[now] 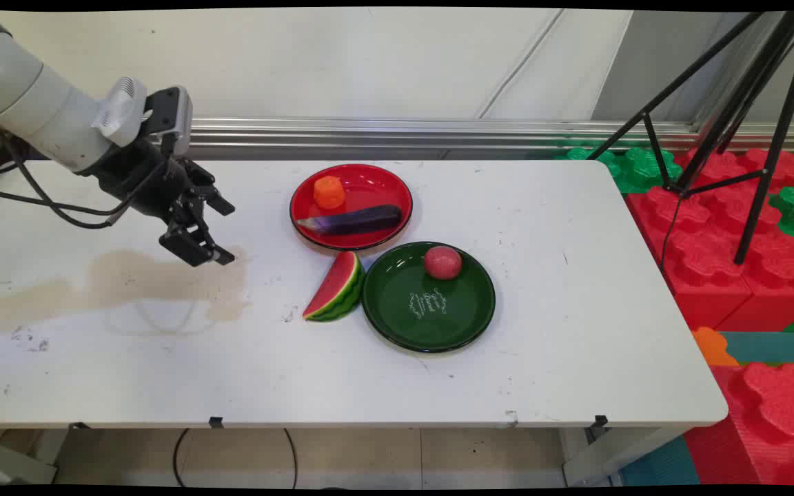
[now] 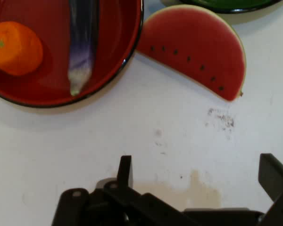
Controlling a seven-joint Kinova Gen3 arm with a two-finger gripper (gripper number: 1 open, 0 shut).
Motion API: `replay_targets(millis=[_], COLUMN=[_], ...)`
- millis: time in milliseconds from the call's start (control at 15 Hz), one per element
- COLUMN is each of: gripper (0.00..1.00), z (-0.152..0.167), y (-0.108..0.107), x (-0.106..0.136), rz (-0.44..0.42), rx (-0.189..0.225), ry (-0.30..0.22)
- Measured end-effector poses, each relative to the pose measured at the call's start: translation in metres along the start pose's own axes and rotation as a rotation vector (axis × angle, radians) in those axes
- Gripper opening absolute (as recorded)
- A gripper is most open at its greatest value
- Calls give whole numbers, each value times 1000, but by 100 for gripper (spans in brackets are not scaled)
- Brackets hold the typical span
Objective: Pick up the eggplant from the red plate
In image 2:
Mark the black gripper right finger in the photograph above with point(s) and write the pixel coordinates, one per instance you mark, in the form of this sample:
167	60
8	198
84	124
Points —
272	176

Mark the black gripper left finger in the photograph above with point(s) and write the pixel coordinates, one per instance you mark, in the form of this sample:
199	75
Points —
124	171

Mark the purple toy eggplant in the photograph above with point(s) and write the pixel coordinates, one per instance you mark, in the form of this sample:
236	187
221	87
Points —
83	40

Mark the red plate with black rim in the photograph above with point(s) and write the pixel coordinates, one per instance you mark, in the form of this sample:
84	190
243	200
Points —
118	35

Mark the toy watermelon slice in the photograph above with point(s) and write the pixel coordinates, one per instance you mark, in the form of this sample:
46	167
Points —
198	47

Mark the orange toy carrot piece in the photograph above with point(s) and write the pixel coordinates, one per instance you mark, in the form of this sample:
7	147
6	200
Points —
15	48

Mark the green plate with white print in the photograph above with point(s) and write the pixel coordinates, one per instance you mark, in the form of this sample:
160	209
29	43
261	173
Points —
231	5

